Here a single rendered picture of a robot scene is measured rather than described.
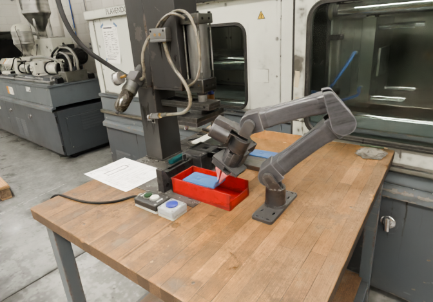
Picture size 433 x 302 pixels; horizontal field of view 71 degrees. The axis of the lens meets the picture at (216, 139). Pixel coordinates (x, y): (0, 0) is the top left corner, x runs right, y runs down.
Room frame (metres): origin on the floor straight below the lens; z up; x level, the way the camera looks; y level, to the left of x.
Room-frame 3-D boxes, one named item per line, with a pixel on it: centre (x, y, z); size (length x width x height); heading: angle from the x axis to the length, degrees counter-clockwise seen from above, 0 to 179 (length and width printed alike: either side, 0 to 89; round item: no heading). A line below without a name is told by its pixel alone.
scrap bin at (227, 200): (0.97, 0.04, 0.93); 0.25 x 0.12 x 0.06; 53
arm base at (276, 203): (0.86, -0.18, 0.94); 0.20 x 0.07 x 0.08; 143
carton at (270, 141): (1.33, -0.29, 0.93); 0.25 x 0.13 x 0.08; 53
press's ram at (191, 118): (1.26, 0.11, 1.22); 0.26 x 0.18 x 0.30; 53
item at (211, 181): (0.98, 0.05, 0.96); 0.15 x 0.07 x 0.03; 53
